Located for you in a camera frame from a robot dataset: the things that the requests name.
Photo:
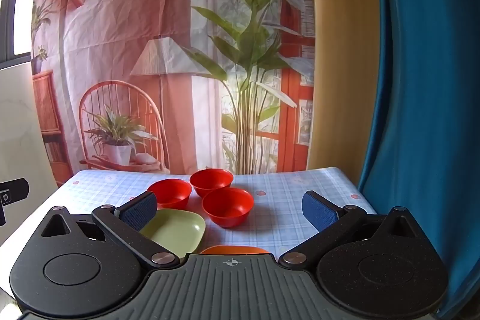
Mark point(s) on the orange plate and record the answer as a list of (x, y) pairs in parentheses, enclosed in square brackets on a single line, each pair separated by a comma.
[(234, 249)]

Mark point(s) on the blue plaid tablecloth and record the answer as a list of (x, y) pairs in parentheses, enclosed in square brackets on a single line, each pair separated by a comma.
[(277, 200)]

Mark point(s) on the green square plate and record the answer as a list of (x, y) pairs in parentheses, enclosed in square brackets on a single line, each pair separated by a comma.
[(176, 232)]

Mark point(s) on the blue curtain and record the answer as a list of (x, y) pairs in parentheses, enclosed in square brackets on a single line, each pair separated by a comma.
[(423, 80)]

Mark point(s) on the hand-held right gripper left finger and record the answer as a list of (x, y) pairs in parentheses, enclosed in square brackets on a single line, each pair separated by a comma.
[(138, 212)]

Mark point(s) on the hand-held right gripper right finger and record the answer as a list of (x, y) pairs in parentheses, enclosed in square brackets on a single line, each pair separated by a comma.
[(318, 212)]

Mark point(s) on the red bowl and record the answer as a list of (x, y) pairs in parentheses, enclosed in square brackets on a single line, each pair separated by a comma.
[(170, 192), (212, 180), (228, 205)]

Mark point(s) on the printed backdrop cloth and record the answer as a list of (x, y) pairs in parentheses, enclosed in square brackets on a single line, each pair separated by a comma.
[(150, 42)]

